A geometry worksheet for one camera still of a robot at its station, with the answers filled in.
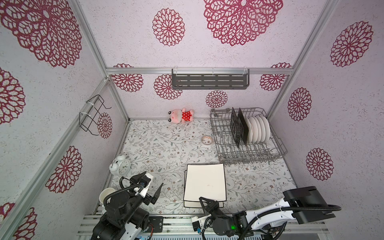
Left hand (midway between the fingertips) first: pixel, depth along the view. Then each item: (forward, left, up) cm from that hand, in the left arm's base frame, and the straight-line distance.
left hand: (153, 180), depth 68 cm
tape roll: (+37, -29, -20) cm, 51 cm away
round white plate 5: (+35, -66, -5) cm, 75 cm away
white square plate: (+5, -25, -13) cm, 29 cm away
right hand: (-4, -23, -9) cm, 25 cm away
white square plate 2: (-6, -33, -19) cm, 39 cm away
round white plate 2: (+35, -59, -6) cm, 69 cm away
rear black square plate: (+35, -51, -3) cm, 62 cm away
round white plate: (+34, -55, -6) cm, 65 cm away
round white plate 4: (+34, -64, -6) cm, 73 cm away
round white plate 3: (+35, -61, -5) cm, 71 cm away
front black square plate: (+43, -50, -13) cm, 68 cm away
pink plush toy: (+57, -8, -14) cm, 59 cm away
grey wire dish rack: (+27, -43, -20) cm, 55 cm away
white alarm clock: (+13, +22, -10) cm, 27 cm away
